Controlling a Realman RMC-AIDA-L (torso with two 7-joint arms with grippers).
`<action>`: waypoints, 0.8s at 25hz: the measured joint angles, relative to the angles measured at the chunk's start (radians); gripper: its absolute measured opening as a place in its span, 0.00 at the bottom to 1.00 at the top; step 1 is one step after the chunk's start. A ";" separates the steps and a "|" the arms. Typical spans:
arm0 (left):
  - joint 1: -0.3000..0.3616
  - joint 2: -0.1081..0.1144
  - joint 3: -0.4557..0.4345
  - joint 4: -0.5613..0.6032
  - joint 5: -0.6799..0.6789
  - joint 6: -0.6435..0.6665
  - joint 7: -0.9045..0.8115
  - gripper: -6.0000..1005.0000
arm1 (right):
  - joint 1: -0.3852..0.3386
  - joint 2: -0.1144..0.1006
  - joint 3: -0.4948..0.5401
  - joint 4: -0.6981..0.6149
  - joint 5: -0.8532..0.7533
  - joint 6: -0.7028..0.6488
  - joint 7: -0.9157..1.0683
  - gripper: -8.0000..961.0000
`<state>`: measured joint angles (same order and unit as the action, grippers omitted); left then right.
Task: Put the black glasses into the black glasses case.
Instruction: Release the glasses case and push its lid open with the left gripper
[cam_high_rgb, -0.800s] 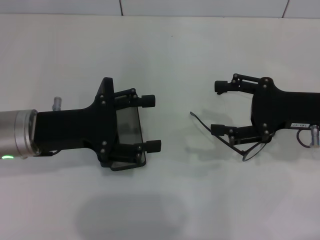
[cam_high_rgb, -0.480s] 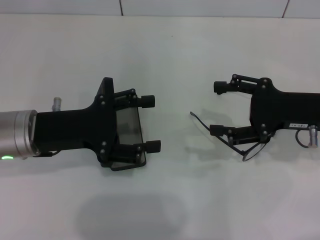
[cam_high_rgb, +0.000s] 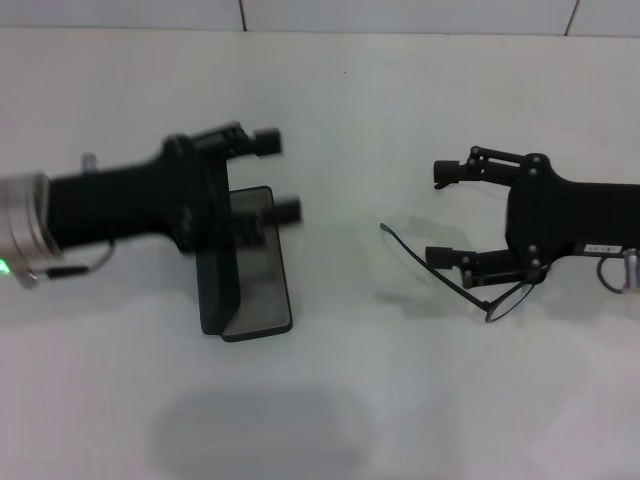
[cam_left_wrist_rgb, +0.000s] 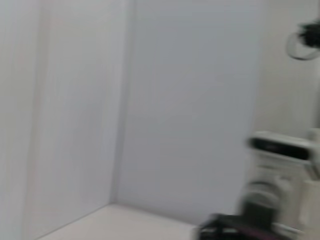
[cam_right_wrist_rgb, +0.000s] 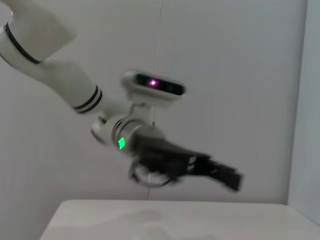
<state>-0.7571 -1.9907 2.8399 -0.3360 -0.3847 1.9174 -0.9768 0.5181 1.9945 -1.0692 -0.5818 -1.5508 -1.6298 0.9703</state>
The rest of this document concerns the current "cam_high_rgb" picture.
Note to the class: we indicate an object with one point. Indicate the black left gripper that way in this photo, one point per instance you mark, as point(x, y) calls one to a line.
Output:
point(150, 200)

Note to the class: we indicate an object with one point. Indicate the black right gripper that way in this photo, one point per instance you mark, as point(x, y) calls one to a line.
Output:
point(575, 215)

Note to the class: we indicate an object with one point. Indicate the black thin-framed glasses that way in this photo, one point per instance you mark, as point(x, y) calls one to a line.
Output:
point(410, 251)

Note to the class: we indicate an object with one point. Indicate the black glasses case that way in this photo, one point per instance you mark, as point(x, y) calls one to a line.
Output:
point(260, 295)

